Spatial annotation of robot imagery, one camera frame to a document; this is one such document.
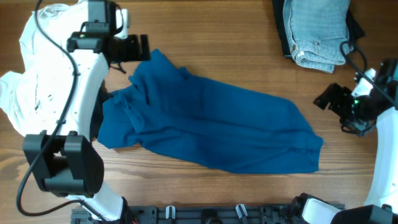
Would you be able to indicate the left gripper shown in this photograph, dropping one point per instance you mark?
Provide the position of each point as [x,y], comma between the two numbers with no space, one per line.
[135,55]

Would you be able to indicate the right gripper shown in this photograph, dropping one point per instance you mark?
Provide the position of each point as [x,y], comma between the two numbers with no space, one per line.
[342,94]

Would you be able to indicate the blue t-shirt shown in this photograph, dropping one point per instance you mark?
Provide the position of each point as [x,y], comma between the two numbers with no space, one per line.
[172,112]

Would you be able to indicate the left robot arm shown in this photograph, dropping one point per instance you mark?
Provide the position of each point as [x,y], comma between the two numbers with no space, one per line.
[63,160]

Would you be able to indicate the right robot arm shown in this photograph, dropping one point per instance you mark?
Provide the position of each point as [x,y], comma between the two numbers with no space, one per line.
[371,105]

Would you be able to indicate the black garment under pile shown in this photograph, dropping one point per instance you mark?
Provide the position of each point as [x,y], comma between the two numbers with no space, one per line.
[97,116]

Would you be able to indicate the black folded garment under jeans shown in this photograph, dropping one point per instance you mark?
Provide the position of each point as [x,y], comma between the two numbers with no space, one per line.
[355,30]

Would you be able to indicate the folded light blue jeans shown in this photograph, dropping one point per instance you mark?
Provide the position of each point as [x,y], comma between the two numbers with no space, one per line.
[315,29]

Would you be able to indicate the white shirt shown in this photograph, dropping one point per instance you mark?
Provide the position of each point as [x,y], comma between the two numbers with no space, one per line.
[55,88]

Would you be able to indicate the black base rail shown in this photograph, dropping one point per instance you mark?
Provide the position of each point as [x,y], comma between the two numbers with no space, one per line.
[267,213]

